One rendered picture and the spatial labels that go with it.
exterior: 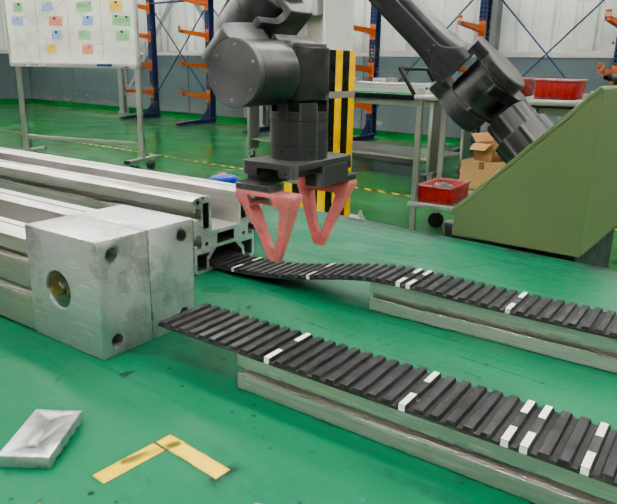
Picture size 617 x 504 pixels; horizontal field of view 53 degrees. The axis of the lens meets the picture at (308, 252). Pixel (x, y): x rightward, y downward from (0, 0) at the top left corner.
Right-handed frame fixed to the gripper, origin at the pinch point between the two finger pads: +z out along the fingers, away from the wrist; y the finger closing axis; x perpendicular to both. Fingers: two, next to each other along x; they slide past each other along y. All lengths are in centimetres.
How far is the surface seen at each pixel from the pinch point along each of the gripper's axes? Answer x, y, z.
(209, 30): -752, -777, -72
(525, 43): -211, -768, -47
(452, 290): 17.2, 0.4, 1.1
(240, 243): -10.4, -2.8, 2.3
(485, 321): 20.6, 0.9, 3.0
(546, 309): 25.1, -0.4, 1.2
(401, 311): 13.0, 1.6, 3.8
